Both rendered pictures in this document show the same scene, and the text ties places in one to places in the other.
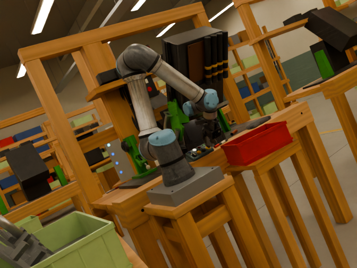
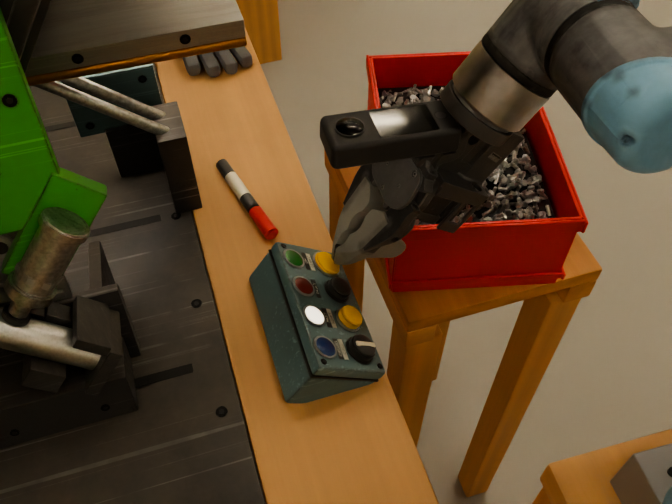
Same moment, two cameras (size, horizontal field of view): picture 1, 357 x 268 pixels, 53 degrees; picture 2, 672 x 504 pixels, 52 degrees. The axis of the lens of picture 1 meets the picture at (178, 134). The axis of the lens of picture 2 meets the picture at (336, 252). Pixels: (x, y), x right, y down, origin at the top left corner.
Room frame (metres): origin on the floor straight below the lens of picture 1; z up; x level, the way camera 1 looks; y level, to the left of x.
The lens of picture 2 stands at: (1.94, 0.29, 1.49)
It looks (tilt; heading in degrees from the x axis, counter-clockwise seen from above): 52 degrees down; 282
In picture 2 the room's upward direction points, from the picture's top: straight up
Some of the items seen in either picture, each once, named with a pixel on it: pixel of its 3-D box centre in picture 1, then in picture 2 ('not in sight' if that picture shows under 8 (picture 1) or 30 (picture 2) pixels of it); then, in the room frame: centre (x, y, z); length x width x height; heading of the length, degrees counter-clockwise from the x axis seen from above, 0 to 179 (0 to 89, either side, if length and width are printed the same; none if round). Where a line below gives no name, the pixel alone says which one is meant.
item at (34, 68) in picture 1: (152, 96); not in sight; (2.65, 0.06, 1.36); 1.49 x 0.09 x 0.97; 119
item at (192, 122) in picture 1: (190, 123); not in sight; (2.56, -0.11, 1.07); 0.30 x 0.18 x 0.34; 119
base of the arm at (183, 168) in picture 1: (175, 169); not in sight; (1.58, 0.08, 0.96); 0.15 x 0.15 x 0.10
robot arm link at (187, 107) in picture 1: (196, 106); (651, 85); (1.80, -0.14, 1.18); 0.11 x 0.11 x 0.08; 26
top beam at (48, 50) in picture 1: (123, 30); not in sight; (2.65, 0.06, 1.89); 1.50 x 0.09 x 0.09; 119
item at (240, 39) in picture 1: (241, 84); not in sight; (8.06, -1.76, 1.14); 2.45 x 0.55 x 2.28; 121
